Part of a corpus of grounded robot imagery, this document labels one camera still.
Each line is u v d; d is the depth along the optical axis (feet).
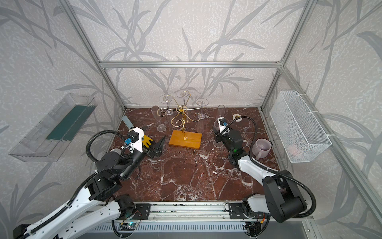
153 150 1.78
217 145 3.08
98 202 1.54
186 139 3.27
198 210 2.47
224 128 2.33
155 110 3.07
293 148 2.42
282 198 1.37
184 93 2.68
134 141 1.57
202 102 2.58
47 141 2.10
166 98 2.58
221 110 2.93
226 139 2.41
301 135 2.00
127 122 3.48
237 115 3.78
